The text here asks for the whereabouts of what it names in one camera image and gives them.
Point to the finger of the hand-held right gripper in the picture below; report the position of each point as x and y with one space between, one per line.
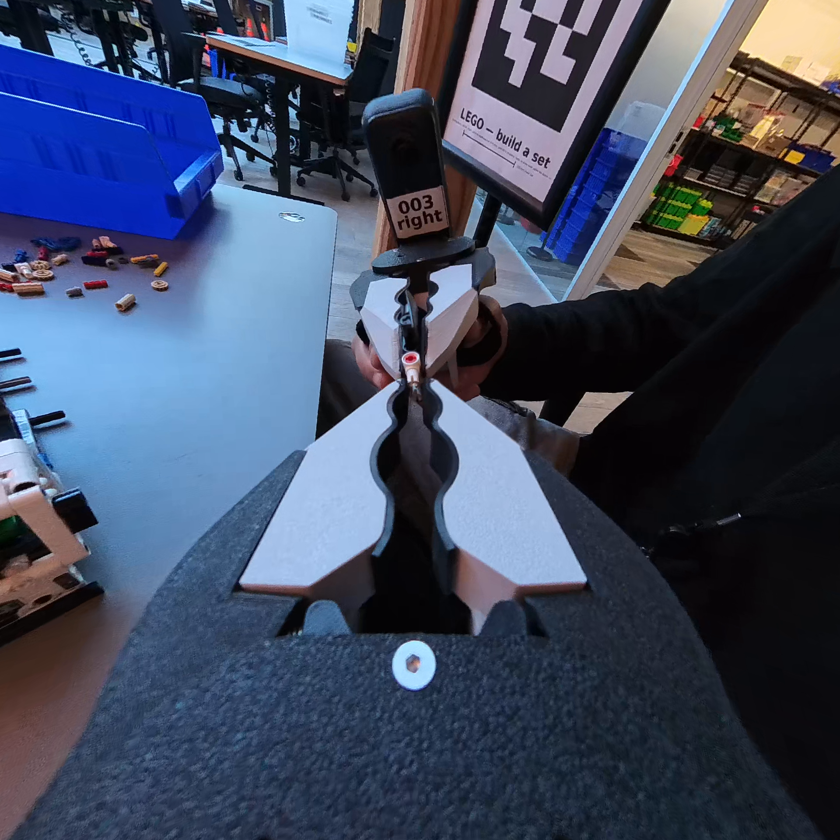
380 315
453 315

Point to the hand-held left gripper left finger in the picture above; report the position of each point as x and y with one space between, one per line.
315 525

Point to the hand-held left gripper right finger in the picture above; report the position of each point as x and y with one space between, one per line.
512 525

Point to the black lego pin assembly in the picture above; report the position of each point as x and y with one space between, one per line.
411 359

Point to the lego truck chassis model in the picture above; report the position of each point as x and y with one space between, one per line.
33 525

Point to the person's right forearm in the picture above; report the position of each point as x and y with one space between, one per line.
623 341

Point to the pile of small lego pieces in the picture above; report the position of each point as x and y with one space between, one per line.
29 289

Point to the person's right hand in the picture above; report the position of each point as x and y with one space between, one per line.
371 367

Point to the black office chair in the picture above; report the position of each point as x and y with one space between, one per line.
229 105
354 98

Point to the black framed marker sign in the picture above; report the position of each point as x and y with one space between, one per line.
512 144

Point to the black table grommet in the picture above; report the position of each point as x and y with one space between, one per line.
292 217

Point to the white paper sign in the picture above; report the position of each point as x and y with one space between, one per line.
321 33

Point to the background desk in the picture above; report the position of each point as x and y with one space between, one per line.
275 59

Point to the stack of blue bins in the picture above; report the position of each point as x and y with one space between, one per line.
590 197

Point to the storage shelves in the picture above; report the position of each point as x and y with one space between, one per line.
722 164

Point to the blue plastic bin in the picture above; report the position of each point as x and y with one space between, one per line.
98 184
98 85

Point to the wooden post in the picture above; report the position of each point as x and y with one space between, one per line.
420 52

